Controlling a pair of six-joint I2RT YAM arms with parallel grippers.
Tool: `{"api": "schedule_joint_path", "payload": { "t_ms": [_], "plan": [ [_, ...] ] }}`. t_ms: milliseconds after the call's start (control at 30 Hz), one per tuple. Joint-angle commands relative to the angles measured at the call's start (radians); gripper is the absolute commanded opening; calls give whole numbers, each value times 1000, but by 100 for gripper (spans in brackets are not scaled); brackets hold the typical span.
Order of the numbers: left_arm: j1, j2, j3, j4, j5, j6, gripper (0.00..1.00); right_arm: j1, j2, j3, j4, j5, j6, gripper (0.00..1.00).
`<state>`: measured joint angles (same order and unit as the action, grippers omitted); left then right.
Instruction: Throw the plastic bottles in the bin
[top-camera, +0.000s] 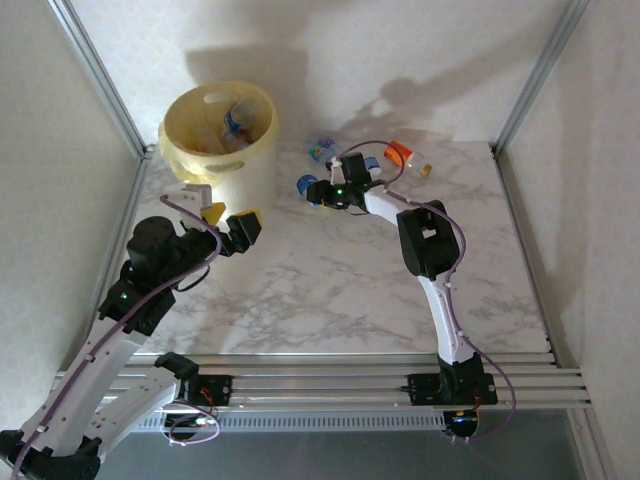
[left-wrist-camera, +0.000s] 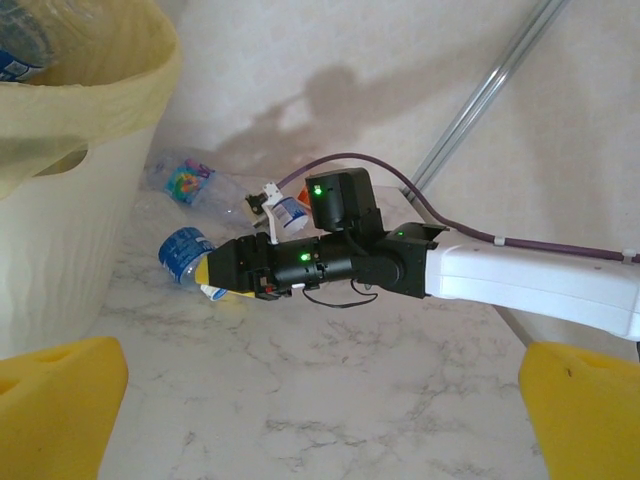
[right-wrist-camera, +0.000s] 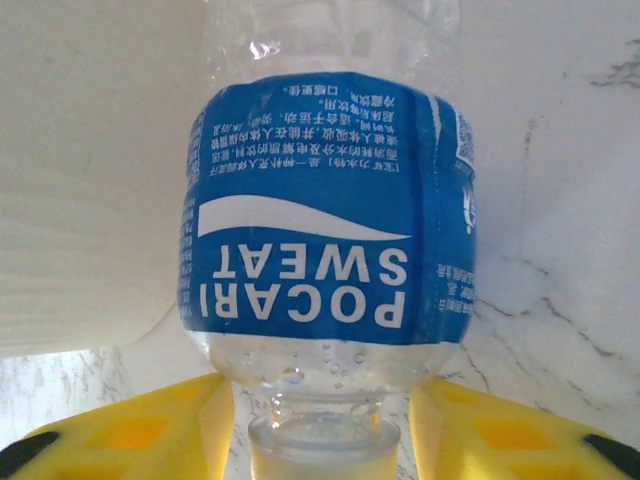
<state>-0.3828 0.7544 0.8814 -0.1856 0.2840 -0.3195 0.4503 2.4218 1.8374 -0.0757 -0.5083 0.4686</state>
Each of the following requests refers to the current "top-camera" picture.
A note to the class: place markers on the aluminium frame post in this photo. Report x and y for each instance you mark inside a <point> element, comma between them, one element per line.
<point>100,80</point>
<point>540,75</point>

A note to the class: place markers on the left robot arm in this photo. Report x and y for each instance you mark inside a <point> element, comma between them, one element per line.
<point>100,360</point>

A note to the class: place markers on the blue wrapper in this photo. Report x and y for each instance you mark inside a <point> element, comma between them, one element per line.
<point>320,147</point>

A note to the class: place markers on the aluminium side rail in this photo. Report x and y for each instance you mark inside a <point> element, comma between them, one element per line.
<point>522,235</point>
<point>131,205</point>

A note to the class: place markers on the white plastic bin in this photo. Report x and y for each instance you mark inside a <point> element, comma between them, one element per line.
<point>250,185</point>

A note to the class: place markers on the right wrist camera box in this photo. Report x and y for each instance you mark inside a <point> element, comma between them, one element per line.
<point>334,164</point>

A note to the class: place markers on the blue label bottle white cap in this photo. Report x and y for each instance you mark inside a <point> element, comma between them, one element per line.
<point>302,182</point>

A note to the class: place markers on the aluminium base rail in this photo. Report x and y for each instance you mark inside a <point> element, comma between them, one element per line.
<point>320,385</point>

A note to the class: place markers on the pale blue label bottle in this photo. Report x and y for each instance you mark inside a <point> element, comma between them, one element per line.
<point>374,165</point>

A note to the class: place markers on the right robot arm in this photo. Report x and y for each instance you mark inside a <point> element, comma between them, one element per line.
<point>442,310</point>

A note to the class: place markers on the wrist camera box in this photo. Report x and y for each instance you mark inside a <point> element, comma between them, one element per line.
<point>197,192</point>
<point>334,164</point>

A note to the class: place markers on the orange label bottle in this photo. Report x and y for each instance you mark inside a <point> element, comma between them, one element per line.
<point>398,152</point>

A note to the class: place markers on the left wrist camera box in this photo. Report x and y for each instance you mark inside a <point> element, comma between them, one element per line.
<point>197,192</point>

